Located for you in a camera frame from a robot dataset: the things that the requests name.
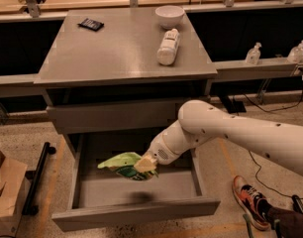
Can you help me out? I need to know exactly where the green rice chip bag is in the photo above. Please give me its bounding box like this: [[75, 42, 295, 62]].
[[97, 152, 158, 181]]

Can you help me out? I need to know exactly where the closed grey top drawer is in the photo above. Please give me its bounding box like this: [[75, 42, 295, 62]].
[[46, 96, 205, 135]]

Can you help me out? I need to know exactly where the orange sneaker foot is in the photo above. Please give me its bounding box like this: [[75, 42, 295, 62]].
[[232, 176, 270, 231]]

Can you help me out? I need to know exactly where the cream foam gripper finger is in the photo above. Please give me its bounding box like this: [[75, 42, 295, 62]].
[[134, 153, 157, 173]]

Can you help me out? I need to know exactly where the black metal stand leg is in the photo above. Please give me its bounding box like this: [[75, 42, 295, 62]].
[[22, 142, 56, 215]]

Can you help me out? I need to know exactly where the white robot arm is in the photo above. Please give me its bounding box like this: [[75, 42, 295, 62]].
[[135, 100, 303, 177]]

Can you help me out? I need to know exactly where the white ceramic bowl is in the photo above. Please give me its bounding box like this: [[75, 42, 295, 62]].
[[155, 5, 185, 29]]

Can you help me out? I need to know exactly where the grey rail shelf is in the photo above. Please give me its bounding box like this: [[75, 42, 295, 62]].
[[213, 58, 303, 82]]

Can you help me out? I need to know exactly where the black bar floor right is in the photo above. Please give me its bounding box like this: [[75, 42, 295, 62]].
[[292, 194, 303, 215]]

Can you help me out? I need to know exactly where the black floor cable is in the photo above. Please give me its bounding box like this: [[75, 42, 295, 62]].
[[231, 82, 303, 198]]

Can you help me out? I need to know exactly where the small black packet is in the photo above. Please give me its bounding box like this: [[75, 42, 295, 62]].
[[78, 18, 104, 32]]

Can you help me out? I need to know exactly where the dark trouser leg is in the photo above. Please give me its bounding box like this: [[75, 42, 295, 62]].
[[258, 200, 303, 238]]

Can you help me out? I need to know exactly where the clear sanitizer pump bottle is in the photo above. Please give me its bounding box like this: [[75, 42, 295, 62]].
[[246, 43, 261, 65]]

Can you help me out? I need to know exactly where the open grey middle drawer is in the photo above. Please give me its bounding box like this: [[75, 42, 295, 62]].
[[52, 128, 220, 232]]

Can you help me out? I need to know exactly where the white plastic bottle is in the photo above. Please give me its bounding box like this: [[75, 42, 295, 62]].
[[156, 29, 180, 65]]

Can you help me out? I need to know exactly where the brown cardboard box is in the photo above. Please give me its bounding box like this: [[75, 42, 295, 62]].
[[0, 151, 27, 237]]

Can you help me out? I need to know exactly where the grey drawer cabinet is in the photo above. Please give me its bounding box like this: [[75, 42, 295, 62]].
[[34, 6, 219, 157]]

